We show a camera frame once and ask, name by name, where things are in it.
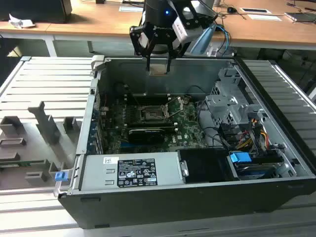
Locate grey notebook on desk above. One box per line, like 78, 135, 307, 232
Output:
284, 11, 316, 25

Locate white desk cable cover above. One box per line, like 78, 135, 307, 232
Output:
240, 7, 272, 14
118, 5, 144, 13

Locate black graphics card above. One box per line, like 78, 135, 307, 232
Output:
127, 127, 165, 146

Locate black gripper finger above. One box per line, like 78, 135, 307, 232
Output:
165, 34, 190, 74
129, 23, 155, 73

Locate CPU socket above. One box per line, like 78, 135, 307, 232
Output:
138, 105, 165, 123

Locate green motherboard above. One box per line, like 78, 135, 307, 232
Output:
98, 95, 213, 154

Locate thin wire locking lever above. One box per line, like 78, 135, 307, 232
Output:
132, 94, 142, 110
170, 97, 185, 117

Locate silver metal drive cage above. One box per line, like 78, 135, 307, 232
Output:
204, 68, 268, 129

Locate small blue clip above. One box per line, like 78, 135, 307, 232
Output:
54, 172, 69, 183

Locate long wooden desk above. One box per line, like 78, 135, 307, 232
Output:
0, 0, 316, 56

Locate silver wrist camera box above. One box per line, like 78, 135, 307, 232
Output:
172, 15, 196, 41

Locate grey power supply with label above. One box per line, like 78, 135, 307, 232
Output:
80, 152, 186, 192

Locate white power adapter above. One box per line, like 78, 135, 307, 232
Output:
206, 45, 218, 58

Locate yellow red power wires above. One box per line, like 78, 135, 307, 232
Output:
260, 129, 271, 149

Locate grey parts rack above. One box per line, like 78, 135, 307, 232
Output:
0, 100, 83, 191

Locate green RAM stick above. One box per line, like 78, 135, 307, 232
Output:
0, 160, 44, 166

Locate black open PC case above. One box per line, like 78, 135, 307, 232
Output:
57, 55, 316, 230

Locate black computer box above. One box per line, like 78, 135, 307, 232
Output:
0, 0, 73, 24

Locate black looped wire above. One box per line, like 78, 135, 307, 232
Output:
186, 84, 207, 96

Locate white paper sheet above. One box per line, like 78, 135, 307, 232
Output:
247, 14, 283, 22

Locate hard disk in blue carrier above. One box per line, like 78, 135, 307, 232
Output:
229, 152, 281, 180

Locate crumpled white paper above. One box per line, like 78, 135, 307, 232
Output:
8, 13, 37, 29

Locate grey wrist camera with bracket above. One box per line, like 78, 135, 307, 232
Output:
181, 0, 218, 32

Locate grey case latch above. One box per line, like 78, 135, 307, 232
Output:
90, 55, 106, 73

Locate small CPU plate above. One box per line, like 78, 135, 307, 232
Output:
149, 64, 167, 76

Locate blue cable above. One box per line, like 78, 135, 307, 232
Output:
216, 24, 232, 51

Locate yellow black power wires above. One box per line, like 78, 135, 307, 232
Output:
234, 137, 255, 151

